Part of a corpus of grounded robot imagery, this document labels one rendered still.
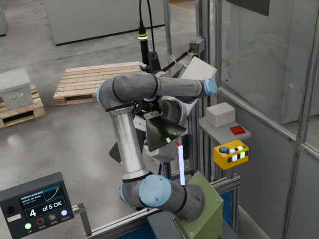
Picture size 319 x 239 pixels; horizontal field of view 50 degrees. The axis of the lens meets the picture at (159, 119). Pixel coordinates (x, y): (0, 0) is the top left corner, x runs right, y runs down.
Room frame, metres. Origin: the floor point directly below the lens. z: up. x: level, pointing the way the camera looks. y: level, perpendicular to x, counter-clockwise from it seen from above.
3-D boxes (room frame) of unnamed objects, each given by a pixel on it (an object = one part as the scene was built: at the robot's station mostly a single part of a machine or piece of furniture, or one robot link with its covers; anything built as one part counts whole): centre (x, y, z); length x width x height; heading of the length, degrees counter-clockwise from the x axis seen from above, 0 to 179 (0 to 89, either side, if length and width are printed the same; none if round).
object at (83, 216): (1.15, 0.40, 0.96); 0.03 x 0.03 x 0.20; 22
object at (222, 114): (2.07, -0.43, 0.92); 0.17 x 0.16 x 0.11; 112
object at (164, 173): (1.85, -0.01, 0.46); 0.09 x 0.05 x 0.91; 22
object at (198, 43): (2.20, -0.31, 1.39); 0.10 x 0.07 x 0.09; 147
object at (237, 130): (1.91, -0.52, 0.87); 0.08 x 0.08 x 0.02; 10
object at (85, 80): (4.73, 0.83, 0.07); 1.20 x 1.00 x 0.15; 91
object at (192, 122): (1.93, -0.22, 0.58); 0.09 x 0.05 x 1.15; 22
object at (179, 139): (2.01, -0.19, 0.73); 0.15 x 0.09 x 0.22; 112
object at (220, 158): (1.45, -0.37, 1.02); 0.16 x 0.10 x 0.11; 112
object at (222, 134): (1.99, -0.43, 0.85); 0.36 x 0.24 x 0.03; 22
